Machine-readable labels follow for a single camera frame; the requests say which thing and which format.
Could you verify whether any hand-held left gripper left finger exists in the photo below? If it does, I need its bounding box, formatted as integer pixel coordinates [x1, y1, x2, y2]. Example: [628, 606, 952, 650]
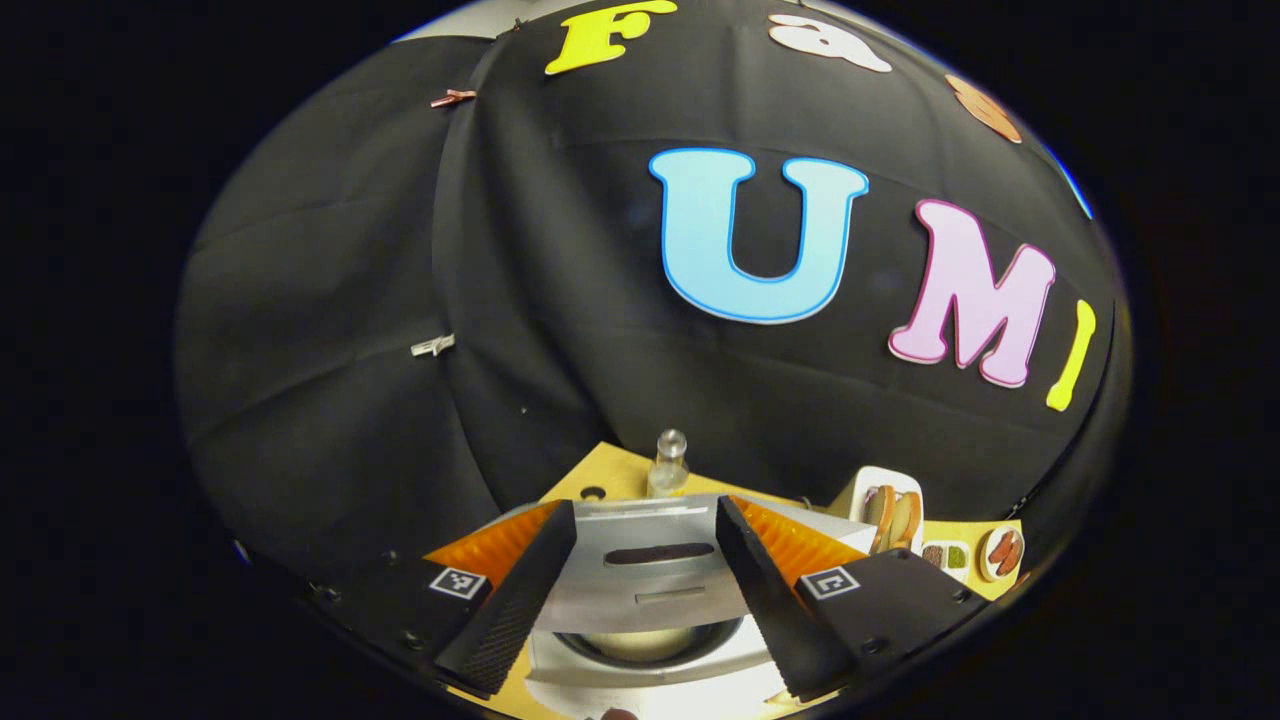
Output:
[300, 500, 579, 699]

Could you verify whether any white divided bean dish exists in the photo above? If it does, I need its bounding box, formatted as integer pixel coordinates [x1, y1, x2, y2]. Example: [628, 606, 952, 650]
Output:
[920, 540, 971, 584]

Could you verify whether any white rice cooker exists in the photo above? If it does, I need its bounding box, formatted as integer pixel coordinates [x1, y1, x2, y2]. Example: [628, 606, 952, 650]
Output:
[445, 493, 881, 720]

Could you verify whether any white toaster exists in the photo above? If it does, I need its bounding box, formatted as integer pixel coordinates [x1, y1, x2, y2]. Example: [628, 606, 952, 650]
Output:
[848, 466, 925, 556]

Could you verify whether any black backdrop cloth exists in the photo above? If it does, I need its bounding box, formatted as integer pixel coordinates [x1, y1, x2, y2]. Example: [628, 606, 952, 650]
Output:
[178, 0, 1131, 601]

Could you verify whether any small clear glass bottle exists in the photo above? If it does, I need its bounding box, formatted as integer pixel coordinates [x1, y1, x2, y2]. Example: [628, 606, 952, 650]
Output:
[646, 429, 691, 499]

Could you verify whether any round white plate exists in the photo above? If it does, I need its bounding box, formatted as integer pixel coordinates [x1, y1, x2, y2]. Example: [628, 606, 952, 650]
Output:
[978, 526, 1027, 583]

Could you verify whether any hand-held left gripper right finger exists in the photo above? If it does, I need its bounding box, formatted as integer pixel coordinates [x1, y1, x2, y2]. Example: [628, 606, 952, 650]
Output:
[714, 495, 993, 701]

